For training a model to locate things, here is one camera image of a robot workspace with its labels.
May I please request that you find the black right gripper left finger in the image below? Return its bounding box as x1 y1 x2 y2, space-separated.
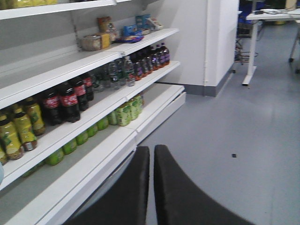
64 146 150 225

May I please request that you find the cola bottle front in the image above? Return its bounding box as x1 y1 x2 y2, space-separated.
57 82 80 123

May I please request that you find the white office desk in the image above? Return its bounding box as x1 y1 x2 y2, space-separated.
241 8 300 87

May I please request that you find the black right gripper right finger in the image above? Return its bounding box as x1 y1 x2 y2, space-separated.
154 144 250 225

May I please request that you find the yellow tea bottle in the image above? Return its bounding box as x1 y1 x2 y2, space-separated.
14 108 37 151

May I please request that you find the cola bottle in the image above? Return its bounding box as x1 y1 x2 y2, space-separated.
57 82 80 123
41 88 62 126

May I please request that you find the white supermarket shelf unit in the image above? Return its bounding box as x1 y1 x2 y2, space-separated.
0 0 186 225

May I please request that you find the light blue shopping basket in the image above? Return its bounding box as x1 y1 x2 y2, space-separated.
0 163 4 184

